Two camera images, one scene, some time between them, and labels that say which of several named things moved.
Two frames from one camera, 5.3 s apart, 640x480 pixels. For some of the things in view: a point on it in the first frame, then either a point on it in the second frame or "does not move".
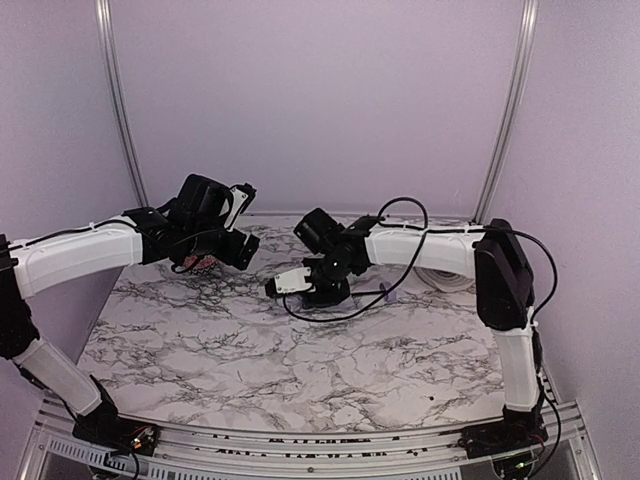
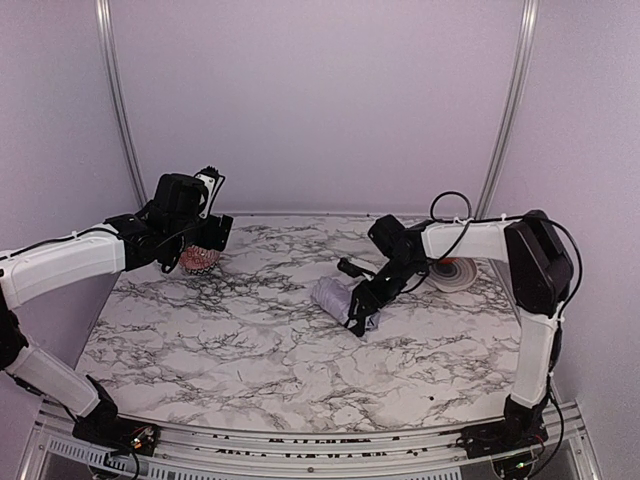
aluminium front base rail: x=53 y=453 does not move
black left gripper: x=240 y=245 -> x=214 y=233
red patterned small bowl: x=206 y=264 does not move
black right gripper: x=326 y=291 -> x=377 y=288
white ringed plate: x=441 y=280 does not move
